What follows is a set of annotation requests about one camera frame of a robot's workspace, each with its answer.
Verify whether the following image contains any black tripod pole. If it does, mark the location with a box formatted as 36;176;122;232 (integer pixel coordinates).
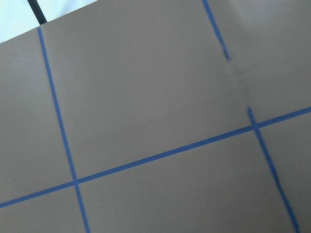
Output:
27;0;47;25

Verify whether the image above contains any white side table cloth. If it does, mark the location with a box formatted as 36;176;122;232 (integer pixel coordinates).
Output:
0;0;96;43

